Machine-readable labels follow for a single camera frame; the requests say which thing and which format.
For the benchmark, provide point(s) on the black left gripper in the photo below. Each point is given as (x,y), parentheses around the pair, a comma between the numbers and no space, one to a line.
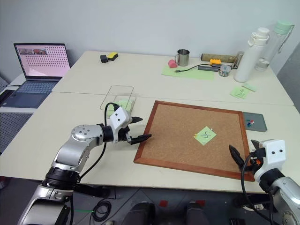
(122,135)

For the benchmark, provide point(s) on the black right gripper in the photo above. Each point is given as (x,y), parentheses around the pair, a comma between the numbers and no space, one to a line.
(255,159)

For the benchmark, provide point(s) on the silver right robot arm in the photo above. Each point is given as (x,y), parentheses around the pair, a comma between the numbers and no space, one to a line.
(284,194)

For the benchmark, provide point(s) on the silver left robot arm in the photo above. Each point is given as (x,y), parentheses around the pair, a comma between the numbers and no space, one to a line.
(77,150)

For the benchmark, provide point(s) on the wood-framed cork board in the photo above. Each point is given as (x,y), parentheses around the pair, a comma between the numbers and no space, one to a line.
(178,138)

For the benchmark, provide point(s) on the green sticky note with scribble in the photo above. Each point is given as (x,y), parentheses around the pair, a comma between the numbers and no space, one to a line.
(204,136)

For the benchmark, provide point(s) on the green note with writing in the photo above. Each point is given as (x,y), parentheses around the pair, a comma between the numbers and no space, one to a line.
(239,92)

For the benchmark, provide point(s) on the clear plastic box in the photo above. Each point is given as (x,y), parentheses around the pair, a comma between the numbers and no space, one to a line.
(132,105)

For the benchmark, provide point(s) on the grey flat tray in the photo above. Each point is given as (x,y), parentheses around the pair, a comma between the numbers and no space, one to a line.
(259,122)

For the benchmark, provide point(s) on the clear plastic lid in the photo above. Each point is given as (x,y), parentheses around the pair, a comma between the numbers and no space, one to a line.
(118,92)

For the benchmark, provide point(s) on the pink rounded block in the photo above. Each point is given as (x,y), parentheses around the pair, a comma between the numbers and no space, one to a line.
(173,64)

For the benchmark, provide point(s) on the yellow and black sponge block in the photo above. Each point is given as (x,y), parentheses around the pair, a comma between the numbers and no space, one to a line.
(113,56)

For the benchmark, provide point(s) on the light green paper sheet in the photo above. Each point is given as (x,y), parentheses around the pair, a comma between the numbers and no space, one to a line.
(194,75)

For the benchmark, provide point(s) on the small black box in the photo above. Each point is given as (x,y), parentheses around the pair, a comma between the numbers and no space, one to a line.
(104,58)

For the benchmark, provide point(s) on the dark rounded shape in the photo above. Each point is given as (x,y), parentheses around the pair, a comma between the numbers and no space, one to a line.
(198,214)
(139,214)

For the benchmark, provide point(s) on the patterned tape roll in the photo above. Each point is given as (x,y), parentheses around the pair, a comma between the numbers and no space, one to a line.
(225,70)

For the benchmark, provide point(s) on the stainless steel mug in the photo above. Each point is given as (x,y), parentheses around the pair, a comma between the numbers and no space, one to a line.
(183,58)

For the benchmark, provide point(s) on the grey usb hub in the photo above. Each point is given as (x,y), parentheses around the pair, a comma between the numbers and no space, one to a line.
(208,68)

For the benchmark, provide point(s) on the white water bottle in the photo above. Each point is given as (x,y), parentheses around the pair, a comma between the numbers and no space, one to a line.
(249,58)

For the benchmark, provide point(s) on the yellow toy brick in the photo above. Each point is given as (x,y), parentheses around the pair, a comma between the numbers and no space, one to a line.
(215,61)

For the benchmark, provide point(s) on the yellow block on wooden bar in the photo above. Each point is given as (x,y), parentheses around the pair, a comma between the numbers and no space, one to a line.
(218,57)

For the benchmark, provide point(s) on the clear bottle with green lid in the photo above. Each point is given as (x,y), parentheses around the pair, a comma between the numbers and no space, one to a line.
(269,49)

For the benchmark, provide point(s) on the open grey laptop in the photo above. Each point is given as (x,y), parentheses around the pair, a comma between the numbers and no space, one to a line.
(35,70)

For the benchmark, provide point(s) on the perforated grey metal panel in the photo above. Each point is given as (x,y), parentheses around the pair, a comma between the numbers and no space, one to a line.
(11,131)

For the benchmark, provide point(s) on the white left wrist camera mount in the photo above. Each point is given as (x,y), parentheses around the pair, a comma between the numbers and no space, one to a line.
(119,118)

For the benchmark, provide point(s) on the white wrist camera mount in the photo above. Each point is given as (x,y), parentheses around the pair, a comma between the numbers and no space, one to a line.
(273,154)
(119,118)

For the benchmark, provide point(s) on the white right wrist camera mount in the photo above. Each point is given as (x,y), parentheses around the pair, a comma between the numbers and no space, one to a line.
(273,154)

